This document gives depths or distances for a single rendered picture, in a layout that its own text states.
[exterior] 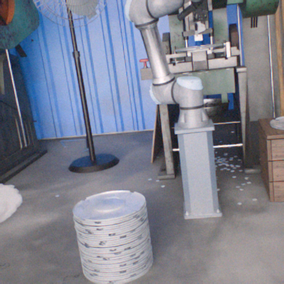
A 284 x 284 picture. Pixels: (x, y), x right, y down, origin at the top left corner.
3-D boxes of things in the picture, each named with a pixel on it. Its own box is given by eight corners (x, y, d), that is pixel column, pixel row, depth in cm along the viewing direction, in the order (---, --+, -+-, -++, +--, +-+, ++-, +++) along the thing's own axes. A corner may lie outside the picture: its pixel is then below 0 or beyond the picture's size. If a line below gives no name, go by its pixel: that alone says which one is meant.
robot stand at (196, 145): (222, 216, 205) (214, 126, 195) (184, 219, 207) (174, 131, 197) (218, 201, 223) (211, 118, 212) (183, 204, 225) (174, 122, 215)
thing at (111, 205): (160, 197, 169) (159, 195, 169) (111, 227, 148) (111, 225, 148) (107, 188, 187) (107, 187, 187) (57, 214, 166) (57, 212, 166)
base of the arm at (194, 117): (210, 126, 196) (208, 105, 194) (178, 129, 198) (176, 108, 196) (208, 120, 211) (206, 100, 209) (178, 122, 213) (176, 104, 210)
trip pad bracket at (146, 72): (159, 97, 259) (155, 65, 255) (143, 99, 261) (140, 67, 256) (160, 95, 265) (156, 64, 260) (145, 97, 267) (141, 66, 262)
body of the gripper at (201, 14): (208, 22, 233) (207, 0, 226) (192, 24, 234) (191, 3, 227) (207, 16, 239) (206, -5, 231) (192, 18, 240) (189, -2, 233)
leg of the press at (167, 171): (176, 179, 265) (159, 33, 244) (157, 180, 267) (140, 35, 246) (183, 141, 353) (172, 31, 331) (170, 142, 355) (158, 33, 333)
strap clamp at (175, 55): (187, 60, 274) (185, 44, 271) (161, 64, 277) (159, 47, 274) (187, 60, 279) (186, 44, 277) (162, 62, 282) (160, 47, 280)
